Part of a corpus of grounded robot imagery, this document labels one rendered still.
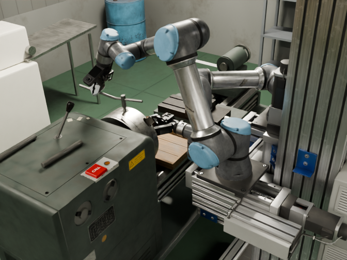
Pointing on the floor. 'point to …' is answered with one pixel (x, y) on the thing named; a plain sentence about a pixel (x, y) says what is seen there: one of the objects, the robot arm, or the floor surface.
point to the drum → (127, 20)
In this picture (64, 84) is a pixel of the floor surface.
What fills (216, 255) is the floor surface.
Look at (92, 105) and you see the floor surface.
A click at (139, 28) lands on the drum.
